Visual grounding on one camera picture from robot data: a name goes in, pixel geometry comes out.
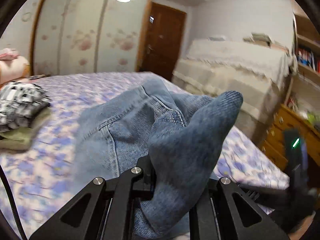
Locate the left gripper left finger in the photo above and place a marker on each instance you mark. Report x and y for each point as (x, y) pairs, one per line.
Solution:
(103, 209)

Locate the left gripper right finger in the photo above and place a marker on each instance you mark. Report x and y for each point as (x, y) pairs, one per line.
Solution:
(224, 211)

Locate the blue denim jacket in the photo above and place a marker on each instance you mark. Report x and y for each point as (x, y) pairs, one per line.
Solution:
(182, 134)

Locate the wooden drawer cabinet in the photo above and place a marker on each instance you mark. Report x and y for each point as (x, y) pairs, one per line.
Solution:
(284, 132)

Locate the purple floral bed blanket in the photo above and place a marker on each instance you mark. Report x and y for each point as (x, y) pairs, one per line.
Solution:
(41, 178)

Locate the folded light green garment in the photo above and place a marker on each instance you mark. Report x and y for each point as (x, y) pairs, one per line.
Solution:
(21, 139)

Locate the wooden bookshelf with books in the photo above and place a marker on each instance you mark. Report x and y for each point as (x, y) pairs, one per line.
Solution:
(304, 85)

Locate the black white patterned garment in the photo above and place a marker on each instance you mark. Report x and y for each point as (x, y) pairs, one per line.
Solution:
(20, 104)

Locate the beige lace covered furniture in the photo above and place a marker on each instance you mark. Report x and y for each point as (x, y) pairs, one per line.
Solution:
(261, 74)

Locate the pink bear print quilt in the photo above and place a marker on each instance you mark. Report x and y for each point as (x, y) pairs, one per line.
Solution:
(13, 66)

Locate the floral sliding wardrobe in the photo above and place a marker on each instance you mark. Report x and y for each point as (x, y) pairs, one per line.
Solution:
(88, 36)

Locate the brown wooden door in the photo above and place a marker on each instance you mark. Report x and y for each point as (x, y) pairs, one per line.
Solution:
(163, 40)

